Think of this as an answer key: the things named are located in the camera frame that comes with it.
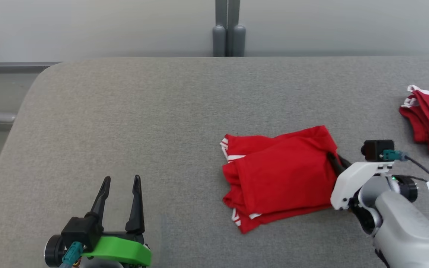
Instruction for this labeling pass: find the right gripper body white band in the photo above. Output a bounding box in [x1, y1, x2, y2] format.
[330, 162, 394, 211]

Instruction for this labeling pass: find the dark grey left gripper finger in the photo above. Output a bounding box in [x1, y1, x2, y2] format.
[125, 175, 145, 235]
[85, 176, 111, 224]

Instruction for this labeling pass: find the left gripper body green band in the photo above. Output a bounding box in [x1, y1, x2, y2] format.
[82, 230, 152, 267]

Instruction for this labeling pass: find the grey metal wall post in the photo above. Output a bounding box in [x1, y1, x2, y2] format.
[212, 0, 247, 57]

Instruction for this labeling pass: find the left black cable teal plug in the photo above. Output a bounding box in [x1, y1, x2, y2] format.
[59, 241, 83, 268]

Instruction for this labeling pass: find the black cable teal plug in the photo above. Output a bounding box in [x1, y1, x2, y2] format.
[59, 241, 83, 268]
[382, 149, 429, 236]

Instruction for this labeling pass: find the red white Bulls 23 jersey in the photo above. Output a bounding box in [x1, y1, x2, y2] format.
[220, 125, 339, 235]

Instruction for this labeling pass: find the right black cable teal plug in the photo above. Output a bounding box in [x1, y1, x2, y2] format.
[382, 149, 429, 236]

